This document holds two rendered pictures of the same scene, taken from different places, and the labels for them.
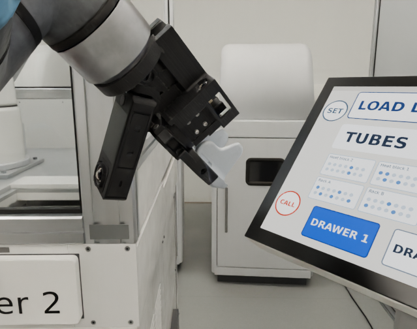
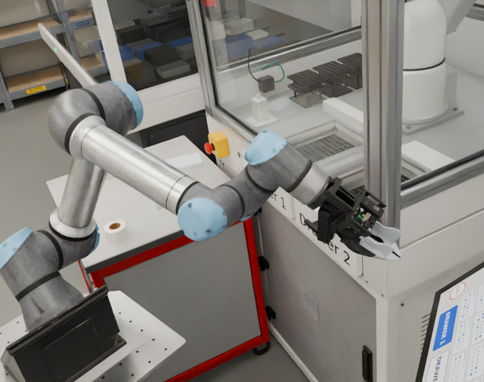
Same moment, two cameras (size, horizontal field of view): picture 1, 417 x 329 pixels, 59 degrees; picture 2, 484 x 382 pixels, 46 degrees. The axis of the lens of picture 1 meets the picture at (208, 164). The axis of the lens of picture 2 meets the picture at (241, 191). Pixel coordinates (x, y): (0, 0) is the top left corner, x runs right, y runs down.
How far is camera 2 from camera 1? 0.95 m
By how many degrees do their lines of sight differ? 66
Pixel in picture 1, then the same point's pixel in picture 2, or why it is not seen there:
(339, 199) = (463, 311)
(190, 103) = (341, 222)
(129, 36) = (304, 195)
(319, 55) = not seen: outside the picture
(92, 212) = not seen: hidden behind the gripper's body
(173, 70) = (335, 205)
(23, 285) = (337, 241)
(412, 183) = (477, 333)
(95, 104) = (372, 165)
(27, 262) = not seen: hidden behind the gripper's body
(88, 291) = (365, 263)
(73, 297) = (354, 262)
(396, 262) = (432, 364)
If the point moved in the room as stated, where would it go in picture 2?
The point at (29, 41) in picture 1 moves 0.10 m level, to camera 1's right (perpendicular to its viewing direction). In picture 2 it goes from (267, 194) to (294, 219)
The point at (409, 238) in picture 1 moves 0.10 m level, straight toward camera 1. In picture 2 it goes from (445, 358) to (384, 360)
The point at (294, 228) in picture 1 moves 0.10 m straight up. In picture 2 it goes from (443, 308) to (446, 268)
